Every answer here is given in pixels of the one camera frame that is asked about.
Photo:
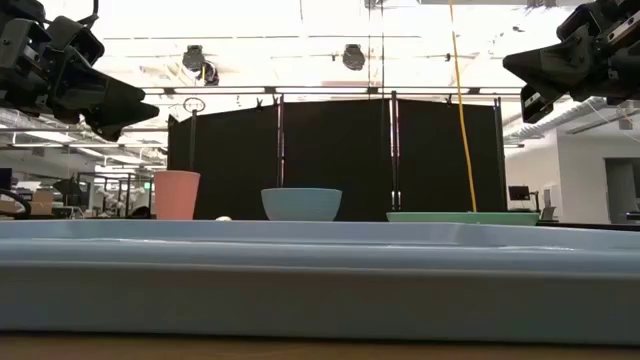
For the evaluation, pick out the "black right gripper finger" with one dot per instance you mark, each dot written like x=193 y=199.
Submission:
x=535 y=105
x=555 y=70

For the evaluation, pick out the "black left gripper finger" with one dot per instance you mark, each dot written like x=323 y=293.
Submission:
x=122 y=120
x=95 y=95

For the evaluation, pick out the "pink plastic cup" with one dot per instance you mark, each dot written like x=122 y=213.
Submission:
x=176 y=195

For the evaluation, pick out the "teal plastic plate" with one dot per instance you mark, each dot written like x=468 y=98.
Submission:
x=465 y=218

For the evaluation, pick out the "blue plastic bowl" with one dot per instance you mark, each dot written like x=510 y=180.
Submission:
x=300 y=205

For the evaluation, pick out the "light blue plastic tray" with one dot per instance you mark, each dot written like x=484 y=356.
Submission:
x=320 y=300

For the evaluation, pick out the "black computer monitor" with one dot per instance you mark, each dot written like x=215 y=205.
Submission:
x=519 y=193

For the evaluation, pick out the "round black ceiling lamp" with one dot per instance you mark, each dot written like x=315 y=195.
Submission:
x=353 y=56
x=193 y=57

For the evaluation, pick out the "red and black hanging device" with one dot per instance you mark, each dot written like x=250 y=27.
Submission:
x=211 y=74

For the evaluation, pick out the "black fabric partition panel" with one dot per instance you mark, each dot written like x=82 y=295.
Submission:
x=335 y=150
x=230 y=160
x=435 y=155

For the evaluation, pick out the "grey door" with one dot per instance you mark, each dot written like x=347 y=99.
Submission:
x=622 y=190

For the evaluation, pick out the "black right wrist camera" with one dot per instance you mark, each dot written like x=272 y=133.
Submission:
x=574 y=22

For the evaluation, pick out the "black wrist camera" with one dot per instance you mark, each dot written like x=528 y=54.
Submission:
x=75 y=40
x=574 y=22

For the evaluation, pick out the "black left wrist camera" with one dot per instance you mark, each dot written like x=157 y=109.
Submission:
x=75 y=40

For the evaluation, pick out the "overhead metal frame rail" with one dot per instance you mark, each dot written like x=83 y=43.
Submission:
x=320 y=90

